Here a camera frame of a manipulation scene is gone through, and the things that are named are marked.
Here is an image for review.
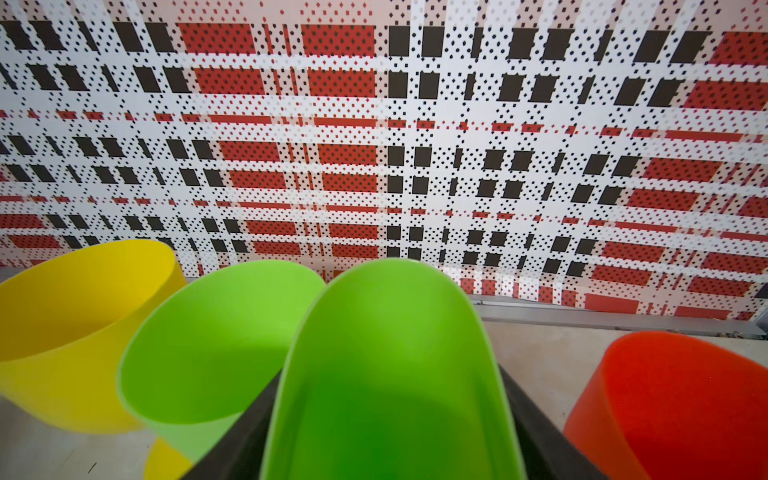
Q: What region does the red plastic wine glass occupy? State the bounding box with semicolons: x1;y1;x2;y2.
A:
564;332;767;479

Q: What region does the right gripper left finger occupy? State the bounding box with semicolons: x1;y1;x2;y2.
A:
182;371;282;480

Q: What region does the yellow plastic wine glass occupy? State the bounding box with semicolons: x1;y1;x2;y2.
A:
1;240;186;479

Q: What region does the green glass bundle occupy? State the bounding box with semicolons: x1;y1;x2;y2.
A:
260;259;526;479

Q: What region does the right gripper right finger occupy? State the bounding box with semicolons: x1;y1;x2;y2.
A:
499;365;607;480

